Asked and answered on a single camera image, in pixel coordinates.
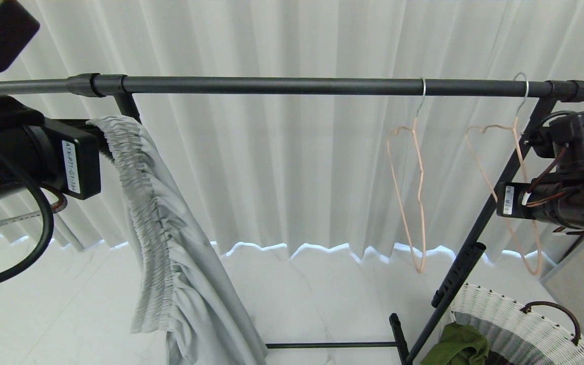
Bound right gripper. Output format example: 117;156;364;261
496;176;584;235

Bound pink clothes hanger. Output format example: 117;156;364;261
386;78;427;274
463;72;544;277

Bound black clothes rack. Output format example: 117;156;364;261
0;72;584;365

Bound green garment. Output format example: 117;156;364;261
420;322;490;365

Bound pale grey shorts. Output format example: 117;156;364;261
87;115;268;365

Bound white curtain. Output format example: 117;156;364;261
0;0;584;264

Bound white laundry basket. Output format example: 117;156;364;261
449;283;584;365

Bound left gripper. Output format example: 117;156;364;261
0;118;102;203

